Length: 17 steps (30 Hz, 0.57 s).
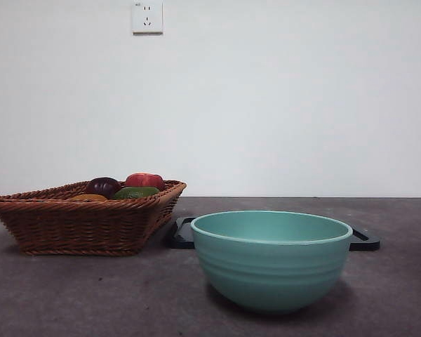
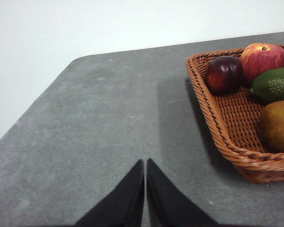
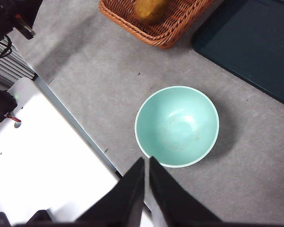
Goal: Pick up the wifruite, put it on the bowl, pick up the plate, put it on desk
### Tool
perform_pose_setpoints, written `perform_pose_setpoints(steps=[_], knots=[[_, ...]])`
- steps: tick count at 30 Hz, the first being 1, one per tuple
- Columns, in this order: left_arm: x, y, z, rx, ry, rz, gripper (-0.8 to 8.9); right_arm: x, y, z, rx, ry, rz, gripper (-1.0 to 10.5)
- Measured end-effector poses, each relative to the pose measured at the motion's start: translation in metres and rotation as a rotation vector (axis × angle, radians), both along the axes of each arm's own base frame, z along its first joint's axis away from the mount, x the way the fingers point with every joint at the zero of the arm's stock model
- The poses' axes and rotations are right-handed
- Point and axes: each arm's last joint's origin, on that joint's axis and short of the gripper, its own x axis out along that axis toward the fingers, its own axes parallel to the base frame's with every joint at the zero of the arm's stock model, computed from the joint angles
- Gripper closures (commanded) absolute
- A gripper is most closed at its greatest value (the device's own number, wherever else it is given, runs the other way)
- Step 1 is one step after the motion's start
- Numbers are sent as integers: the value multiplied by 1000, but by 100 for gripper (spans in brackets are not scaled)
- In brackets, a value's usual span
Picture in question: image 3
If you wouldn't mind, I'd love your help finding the yellow-brown kiwi fruit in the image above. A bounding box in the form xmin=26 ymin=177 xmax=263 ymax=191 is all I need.
xmin=134 ymin=0 xmax=170 ymax=24

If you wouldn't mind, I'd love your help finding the teal bowl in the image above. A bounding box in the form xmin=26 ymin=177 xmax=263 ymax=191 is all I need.
xmin=134 ymin=85 xmax=220 ymax=168

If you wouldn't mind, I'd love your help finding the black cable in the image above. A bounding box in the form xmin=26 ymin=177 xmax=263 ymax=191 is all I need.
xmin=0 ymin=35 xmax=13 ymax=63

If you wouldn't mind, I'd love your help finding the dark green tray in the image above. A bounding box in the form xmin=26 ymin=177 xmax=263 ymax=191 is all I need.
xmin=191 ymin=0 xmax=284 ymax=109

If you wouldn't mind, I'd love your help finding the brown wicker basket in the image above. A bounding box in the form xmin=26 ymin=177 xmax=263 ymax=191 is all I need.
xmin=98 ymin=0 xmax=216 ymax=50

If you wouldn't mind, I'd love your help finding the ribbed grey metal panel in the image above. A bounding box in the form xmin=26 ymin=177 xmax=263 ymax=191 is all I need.
xmin=0 ymin=37 xmax=36 ymax=83

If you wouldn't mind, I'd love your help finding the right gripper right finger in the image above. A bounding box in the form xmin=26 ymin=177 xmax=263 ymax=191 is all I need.
xmin=149 ymin=156 xmax=223 ymax=227

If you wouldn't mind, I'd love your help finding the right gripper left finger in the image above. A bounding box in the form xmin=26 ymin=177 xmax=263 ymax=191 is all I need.
xmin=75 ymin=157 xmax=145 ymax=227

